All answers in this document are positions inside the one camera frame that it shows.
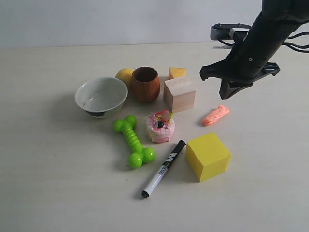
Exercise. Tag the white ceramic bowl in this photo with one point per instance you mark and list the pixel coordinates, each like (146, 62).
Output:
(101, 97)

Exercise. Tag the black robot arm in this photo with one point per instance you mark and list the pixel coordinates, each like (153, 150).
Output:
(277, 18)

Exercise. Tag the pink toy cake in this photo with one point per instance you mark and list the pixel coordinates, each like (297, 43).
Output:
(160, 126)

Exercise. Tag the brown wooden cup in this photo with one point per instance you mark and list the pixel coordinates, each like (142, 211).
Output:
(145, 84)

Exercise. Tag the orange soft cloth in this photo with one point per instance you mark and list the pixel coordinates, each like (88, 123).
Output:
(215, 115)

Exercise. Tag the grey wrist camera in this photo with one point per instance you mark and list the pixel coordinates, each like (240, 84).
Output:
(225, 31)

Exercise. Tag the black white marker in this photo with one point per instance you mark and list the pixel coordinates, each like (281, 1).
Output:
(156, 179)

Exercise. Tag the light wooden cube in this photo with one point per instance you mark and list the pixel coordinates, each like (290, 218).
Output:
(179, 94)

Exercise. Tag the yellow lemon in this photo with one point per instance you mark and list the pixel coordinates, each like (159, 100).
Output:
(125, 75)

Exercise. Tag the orange cheese wedge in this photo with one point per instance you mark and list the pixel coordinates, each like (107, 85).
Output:
(177, 72)

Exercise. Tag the green bone toy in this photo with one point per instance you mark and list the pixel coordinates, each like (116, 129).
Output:
(139, 154)

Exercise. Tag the yellow cube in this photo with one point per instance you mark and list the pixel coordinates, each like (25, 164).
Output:
(207, 156)

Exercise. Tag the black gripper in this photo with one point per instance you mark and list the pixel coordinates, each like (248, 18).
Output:
(247, 62)

